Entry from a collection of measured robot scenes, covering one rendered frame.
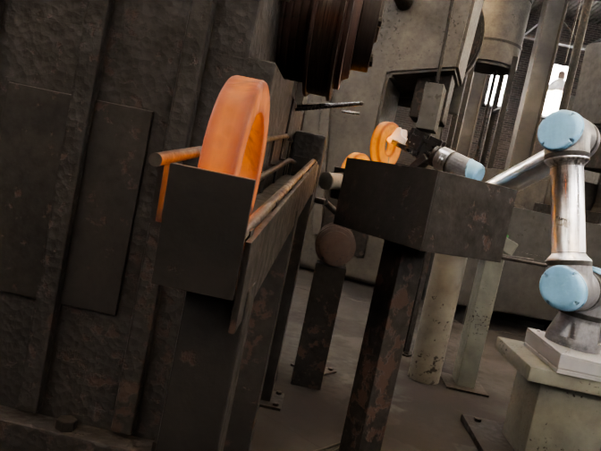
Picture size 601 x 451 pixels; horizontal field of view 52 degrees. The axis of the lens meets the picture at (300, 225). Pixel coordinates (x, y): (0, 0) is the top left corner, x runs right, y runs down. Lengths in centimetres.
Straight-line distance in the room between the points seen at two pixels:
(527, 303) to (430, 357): 167
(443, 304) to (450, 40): 246
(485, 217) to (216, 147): 70
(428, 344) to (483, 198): 131
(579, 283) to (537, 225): 221
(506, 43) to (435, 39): 623
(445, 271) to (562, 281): 69
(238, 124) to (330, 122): 393
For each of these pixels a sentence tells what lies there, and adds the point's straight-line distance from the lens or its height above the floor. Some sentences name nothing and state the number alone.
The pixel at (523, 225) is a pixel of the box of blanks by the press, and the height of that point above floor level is 64.
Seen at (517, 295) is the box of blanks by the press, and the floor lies 23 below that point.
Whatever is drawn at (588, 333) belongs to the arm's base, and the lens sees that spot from 190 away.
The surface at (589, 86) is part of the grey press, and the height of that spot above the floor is 181.
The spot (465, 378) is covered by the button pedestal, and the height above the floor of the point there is 4.
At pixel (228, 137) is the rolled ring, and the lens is 54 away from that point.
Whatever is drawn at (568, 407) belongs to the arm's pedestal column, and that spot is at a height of 20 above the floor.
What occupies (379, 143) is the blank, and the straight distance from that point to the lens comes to 206.
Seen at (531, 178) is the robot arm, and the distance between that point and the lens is 200.
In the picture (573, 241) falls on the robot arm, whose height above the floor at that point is 64.
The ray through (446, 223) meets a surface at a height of 64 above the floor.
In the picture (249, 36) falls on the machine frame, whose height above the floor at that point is 91.
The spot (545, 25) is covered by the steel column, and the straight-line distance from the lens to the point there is 1100.
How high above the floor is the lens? 67
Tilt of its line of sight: 5 degrees down
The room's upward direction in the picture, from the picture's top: 12 degrees clockwise
